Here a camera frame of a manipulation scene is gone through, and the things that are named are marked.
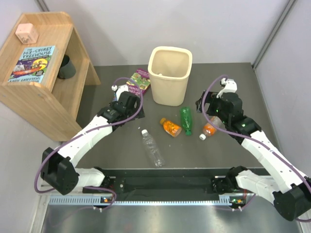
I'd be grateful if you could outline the orange bottle white cap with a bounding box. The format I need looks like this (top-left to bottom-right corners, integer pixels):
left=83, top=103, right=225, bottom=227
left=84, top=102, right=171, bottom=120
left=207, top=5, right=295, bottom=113
left=199, top=116, right=223, bottom=140

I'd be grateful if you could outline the white slotted cable duct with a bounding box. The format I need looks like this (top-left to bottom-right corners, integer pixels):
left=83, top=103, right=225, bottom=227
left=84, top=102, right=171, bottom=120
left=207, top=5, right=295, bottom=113
left=48, top=196, right=234, bottom=206

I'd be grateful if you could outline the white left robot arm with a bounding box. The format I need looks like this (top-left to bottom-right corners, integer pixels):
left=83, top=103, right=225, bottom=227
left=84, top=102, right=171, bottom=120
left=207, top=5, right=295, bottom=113
left=36, top=91, right=144, bottom=195

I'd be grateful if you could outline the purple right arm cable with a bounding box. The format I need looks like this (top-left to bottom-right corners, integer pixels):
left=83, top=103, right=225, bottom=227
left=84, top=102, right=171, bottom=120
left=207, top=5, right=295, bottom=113
left=202, top=75, right=311, bottom=223

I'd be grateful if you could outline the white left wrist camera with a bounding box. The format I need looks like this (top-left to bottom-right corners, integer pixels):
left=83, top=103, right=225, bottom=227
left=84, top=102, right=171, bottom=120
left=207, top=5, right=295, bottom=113
left=111, top=84, right=129, bottom=101

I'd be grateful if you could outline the green plastic bottle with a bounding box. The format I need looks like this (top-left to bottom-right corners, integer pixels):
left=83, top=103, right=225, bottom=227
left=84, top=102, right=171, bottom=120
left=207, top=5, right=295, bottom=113
left=180, top=107, right=192, bottom=136

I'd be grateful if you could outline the aluminium corner post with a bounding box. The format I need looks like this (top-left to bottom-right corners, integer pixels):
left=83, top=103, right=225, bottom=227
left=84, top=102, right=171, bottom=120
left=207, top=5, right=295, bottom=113
left=252, top=0, right=297, bottom=70

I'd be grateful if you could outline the small orange bottle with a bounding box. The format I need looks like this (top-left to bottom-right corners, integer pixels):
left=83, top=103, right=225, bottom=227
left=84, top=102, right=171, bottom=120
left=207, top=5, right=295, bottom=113
left=160, top=118, right=182, bottom=137

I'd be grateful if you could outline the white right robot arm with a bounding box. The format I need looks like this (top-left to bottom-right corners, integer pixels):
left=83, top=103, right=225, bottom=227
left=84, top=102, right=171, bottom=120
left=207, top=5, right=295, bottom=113
left=195, top=91, right=311, bottom=221

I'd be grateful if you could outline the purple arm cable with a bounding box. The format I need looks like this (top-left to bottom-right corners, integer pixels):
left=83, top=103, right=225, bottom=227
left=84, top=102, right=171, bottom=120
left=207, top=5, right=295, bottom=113
left=202, top=75, right=311, bottom=223
left=35, top=77, right=144, bottom=194

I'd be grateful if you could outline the purple Treehouse book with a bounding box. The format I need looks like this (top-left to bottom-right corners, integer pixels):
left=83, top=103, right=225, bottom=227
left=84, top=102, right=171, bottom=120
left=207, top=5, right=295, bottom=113
left=120, top=68, right=151, bottom=96

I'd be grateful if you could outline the blue Treehouse book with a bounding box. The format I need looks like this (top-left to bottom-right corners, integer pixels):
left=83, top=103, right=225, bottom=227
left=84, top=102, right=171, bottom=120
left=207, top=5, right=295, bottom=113
left=7, top=46, right=58, bottom=84

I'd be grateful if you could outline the pink cube block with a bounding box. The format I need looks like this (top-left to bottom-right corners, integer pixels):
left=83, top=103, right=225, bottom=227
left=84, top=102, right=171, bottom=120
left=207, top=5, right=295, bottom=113
left=15, top=23, right=39, bottom=44

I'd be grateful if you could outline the wooden shelf unit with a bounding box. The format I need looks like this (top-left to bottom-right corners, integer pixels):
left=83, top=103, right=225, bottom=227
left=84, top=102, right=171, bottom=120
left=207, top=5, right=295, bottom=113
left=0, top=12, right=101, bottom=141

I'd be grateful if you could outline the cream plastic bin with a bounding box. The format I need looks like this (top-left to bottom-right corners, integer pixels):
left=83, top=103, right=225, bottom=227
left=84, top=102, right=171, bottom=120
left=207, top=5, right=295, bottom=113
left=148, top=46, right=192, bottom=106

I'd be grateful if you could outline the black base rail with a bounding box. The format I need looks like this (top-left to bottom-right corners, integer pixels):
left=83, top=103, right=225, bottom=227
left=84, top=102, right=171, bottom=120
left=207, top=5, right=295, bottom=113
left=82, top=167, right=243, bottom=202

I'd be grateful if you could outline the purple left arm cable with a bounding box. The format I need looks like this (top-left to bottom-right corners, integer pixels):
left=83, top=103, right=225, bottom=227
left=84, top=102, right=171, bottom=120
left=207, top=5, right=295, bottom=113
left=35, top=77, right=144, bottom=194

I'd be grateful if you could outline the dark grey cup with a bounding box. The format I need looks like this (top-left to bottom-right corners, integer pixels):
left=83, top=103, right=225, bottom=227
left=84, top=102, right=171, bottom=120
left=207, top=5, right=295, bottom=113
left=57, top=54, right=76, bottom=79

